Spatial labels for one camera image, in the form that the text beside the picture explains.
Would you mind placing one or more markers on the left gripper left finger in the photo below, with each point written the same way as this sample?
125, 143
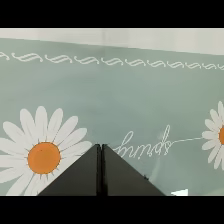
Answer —
80, 176

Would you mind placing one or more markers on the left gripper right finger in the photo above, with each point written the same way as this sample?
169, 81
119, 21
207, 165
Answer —
123, 176

